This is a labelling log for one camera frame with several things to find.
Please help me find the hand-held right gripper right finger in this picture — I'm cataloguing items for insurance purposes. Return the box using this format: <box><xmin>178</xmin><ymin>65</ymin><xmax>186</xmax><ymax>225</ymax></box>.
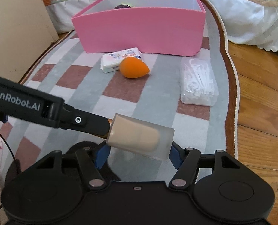
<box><xmin>169</xmin><ymin>142</ymin><xmax>247</xmax><ymax>189</ymax></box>

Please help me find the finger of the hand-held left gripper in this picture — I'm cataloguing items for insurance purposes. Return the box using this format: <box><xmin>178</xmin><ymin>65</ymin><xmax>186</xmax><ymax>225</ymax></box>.
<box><xmin>60</xmin><ymin>105</ymin><xmax>112</xmax><ymax>138</ymax></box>

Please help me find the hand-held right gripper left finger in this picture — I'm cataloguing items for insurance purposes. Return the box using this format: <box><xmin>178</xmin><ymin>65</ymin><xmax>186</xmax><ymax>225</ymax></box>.
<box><xmin>30</xmin><ymin>143</ymin><xmax>111</xmax><ymax>190</ymax></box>

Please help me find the foundation bottle with gold cap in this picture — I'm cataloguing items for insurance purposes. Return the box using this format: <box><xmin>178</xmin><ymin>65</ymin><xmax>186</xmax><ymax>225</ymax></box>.
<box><xmin>106</xmin><ymin>113</ymin><xmax>175</xmax><ymax>162</ymax></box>

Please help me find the white tissue pack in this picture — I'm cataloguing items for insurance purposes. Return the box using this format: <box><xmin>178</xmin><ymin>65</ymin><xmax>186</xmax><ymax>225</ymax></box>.
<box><xmin>100</xmin><ymin>47</ymin><xmax>142</xmax><ymax>74</ymax></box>

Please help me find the orange makeup sponge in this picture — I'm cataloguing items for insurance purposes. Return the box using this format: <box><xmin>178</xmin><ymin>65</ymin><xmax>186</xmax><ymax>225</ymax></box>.
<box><xmin>119</xmin><ymin>57</ymin><xmax>151</xmax><ymax>78</ymax></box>

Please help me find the clear floss picks box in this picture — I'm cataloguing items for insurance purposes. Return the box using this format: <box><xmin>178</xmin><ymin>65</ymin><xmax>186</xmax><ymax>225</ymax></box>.
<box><xmin>180</xmin><ymin>57</ymin><xmax>218</xmax><ymax>106</ymax></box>

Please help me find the pink cardboard box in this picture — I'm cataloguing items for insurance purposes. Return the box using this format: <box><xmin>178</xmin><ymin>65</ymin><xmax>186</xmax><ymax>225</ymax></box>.
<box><xmin>71</xmin><ymin>0</ymin><xmax>206</xmax><ymax>57</ymax></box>

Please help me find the beige wooden cabinet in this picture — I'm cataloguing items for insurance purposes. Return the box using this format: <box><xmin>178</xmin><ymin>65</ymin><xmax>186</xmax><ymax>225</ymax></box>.
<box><xmin>0</xmin><ymin>5</ymin><xmax>60</xmax><ymax>83</ymax></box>

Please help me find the checkered rug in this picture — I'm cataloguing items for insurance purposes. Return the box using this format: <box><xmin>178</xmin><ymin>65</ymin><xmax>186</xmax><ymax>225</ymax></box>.
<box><xmin>0</xmin><ymin>0</ymin><xmax>241</xmax><ymax>169</ymax></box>

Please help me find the black cable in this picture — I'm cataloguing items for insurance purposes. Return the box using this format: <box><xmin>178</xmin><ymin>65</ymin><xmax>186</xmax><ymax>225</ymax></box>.
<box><xmin>0</xmin><ymin>135</ymin><xmax>18</xmax><ymax>218</ymax></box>

